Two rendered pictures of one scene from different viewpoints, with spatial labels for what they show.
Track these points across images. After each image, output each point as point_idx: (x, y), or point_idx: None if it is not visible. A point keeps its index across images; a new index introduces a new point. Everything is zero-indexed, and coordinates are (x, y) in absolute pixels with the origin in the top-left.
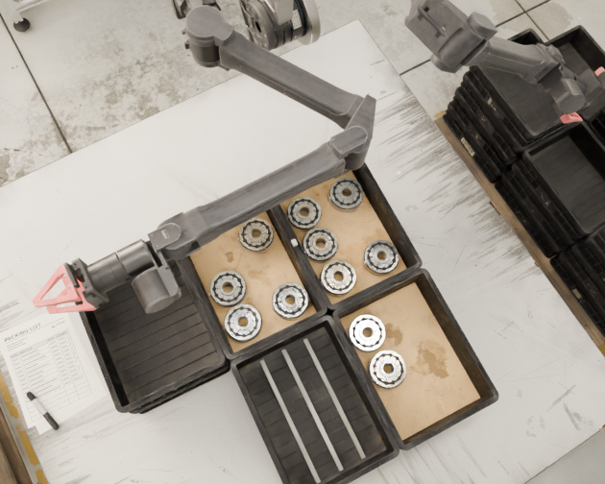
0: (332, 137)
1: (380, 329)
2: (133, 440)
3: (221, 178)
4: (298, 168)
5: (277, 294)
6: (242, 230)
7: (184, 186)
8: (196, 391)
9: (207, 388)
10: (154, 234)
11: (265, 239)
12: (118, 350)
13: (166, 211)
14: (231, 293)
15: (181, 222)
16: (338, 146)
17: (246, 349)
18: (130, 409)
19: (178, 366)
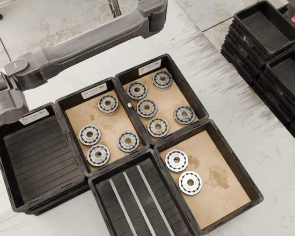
0: (138, 2)
1: (185, 158)
2: (31, 232)
3: (91, 77)
4: (115, 25)
5: (120, 138)
6: (99, 101)
7: (70, 82)
8: (71, 201)
9: (78, 199)
10: (7, 65)
11: (113, 106)
12: (21, 174)
13: (58, 96)
14: (92, 137)
15: (29, 58)
16: (143, 7)
17: (98, 170)
18: (21, 210)
19: (57, 183)
